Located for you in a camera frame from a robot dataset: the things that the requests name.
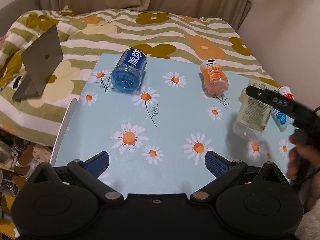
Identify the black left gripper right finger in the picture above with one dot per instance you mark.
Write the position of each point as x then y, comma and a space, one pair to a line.
273, 99

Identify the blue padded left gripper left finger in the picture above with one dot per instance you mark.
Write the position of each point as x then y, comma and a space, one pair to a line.
91, 168

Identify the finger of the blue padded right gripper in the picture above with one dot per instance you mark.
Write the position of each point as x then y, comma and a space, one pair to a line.
218, 165

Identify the clear white-label bottle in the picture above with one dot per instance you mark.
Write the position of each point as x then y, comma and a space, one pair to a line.
252, 119

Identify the person's right hand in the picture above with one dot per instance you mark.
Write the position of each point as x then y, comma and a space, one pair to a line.
297, 154

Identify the blue label water bottle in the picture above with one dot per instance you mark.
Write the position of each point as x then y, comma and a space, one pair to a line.
282, 120

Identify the red label water bottle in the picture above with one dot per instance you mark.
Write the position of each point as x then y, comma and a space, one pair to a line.
286, 92

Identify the yellow drink bottle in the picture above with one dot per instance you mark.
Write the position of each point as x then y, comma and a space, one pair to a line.
243, 96

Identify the daisy print blue tablecloth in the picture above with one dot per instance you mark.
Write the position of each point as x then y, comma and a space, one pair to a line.
157, 137

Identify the floor clutter boxes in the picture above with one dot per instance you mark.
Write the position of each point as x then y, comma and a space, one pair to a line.
19, 158

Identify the orange peach drink bottle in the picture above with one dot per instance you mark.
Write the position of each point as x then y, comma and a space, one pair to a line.
215, 81

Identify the blue plastic drink bottle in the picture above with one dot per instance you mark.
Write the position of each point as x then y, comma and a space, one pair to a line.
128, 73

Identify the grey open laptop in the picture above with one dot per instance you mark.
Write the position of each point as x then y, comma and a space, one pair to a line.
40, 59

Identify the floral striped bed quilt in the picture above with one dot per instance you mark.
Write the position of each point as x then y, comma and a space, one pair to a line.
84, 37

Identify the grey upholstered headboard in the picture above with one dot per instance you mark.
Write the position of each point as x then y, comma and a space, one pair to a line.
10, 13

